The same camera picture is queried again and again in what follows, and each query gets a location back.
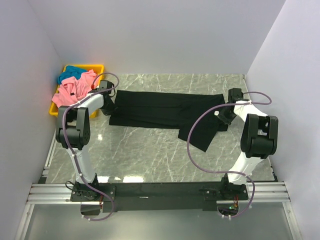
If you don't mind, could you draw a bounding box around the aluminium extrusion rail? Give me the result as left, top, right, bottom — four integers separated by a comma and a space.
26, 182, 291, 205

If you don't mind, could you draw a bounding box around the black t shirt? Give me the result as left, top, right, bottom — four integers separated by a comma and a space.
109, 90, 228, 152

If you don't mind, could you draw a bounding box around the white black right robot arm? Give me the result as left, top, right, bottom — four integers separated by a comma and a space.
217, 88, 279, 200

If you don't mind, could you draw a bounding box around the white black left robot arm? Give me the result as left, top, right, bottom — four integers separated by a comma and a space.
55, 80, 116, 201

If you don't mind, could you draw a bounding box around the pink t shirt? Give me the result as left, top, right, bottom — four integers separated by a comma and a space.
52, 69, 98, 108

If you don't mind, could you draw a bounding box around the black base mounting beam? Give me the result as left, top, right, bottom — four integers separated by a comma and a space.
70, 181, 249, 213

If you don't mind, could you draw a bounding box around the teal blue t shirt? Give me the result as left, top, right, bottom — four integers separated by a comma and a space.
57, 65, 87, 85

